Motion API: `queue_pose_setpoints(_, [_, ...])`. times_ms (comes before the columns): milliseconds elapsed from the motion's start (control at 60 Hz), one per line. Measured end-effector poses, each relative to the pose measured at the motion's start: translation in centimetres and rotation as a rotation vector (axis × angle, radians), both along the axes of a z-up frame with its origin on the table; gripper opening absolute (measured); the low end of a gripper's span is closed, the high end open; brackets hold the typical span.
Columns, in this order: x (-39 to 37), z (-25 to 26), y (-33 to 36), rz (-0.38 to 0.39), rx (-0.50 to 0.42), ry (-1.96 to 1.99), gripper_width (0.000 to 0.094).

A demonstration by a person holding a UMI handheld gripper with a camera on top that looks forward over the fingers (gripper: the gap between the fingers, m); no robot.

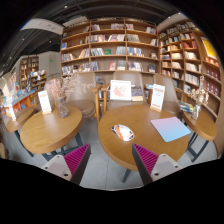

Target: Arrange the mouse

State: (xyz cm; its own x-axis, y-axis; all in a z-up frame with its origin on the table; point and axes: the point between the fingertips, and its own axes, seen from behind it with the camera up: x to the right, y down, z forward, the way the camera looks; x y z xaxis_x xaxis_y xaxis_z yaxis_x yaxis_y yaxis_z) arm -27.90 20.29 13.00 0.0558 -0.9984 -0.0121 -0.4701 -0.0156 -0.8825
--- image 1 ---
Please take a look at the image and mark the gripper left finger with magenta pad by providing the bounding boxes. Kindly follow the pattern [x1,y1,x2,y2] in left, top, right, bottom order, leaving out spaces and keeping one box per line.
[42,144,91,185]

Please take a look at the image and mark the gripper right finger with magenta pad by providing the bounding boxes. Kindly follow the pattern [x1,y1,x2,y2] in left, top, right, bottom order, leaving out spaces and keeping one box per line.
[132,144,182,185]

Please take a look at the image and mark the pink blue gradient mouse pad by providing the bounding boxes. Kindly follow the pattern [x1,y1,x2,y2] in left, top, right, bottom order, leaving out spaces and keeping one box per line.
[151,117,190,142]

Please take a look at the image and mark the orange white computer mouse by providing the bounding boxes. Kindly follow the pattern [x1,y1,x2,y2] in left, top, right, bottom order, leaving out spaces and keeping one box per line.
[111,124,135,141]

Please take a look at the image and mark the round wooden table left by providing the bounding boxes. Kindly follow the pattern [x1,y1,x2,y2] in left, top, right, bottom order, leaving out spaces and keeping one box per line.
[20,106,83,161]

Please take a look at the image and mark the round wooden table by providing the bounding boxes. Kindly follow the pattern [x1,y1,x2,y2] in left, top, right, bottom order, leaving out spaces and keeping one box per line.
[97,103,190,184]
[181,108,218,163]
[20,106,83,161]

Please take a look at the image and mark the round wooden table centre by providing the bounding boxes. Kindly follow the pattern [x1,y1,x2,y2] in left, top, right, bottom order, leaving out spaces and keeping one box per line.
[97,103,190,184]

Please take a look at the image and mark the brown upholstered chair right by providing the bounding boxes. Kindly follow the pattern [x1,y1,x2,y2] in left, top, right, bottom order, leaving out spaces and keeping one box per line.
[153,74,182,119]

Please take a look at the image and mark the round wooden table right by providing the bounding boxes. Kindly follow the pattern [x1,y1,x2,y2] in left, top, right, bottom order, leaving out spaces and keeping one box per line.
[181,108,218,163]

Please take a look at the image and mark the white sign card right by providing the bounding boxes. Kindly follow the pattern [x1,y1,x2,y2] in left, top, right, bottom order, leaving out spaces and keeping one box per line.
[150,84,165,112]

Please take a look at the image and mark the white sign card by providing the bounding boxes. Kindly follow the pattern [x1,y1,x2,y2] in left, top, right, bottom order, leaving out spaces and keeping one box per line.
[150,84,165,112]
[38,90,52,114]

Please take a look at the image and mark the brown upholstered chair left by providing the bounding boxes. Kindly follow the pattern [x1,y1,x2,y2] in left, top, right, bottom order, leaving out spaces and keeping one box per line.
[66,72,101,121]

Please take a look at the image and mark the white sign card left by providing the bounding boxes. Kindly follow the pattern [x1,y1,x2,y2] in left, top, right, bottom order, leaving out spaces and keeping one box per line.
[38,90,52,114]

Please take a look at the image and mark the orange book display stand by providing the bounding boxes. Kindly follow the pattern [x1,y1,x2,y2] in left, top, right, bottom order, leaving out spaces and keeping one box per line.
[12,91,37,113]

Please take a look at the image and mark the glass vase with dried flowers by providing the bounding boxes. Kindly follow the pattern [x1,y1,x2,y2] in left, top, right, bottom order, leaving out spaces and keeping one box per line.
[45,74,79,118]

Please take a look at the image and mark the white framed picture card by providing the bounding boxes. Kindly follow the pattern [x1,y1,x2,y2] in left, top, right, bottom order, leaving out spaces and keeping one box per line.
[110,80,132,101]

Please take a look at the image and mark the right vase with dried flowers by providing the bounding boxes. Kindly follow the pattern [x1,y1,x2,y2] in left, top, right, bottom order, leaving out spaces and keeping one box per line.
[191,76,209,120]

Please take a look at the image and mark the distant wooden bookshelf left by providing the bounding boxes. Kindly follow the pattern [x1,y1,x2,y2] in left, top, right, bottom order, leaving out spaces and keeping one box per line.
[20,56,47,91]

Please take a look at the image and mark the wooden bookshelf right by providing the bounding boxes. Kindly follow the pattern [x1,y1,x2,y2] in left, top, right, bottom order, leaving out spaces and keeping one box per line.
[157,19,223,158]

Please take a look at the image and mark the large wooden bookshelf centre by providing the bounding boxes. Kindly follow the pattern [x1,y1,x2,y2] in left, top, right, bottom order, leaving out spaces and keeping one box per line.
[61,18,160,76]

